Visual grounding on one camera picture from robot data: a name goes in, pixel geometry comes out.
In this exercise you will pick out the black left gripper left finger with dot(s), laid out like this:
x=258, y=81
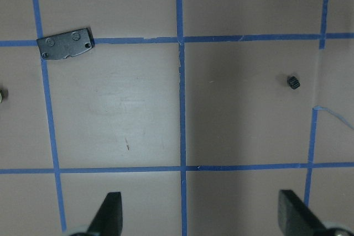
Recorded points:
x=109, y=218

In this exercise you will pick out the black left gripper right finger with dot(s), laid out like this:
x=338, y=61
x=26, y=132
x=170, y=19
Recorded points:
x=295, y=218

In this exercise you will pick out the small black bearing gear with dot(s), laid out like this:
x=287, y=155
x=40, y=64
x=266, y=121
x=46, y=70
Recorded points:
x=293, y=82

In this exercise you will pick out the green brake shoe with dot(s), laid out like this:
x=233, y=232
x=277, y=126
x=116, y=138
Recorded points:
x=3, y=95

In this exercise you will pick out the black brake pad plate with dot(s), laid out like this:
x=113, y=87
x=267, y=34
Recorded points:
x=64, y=45

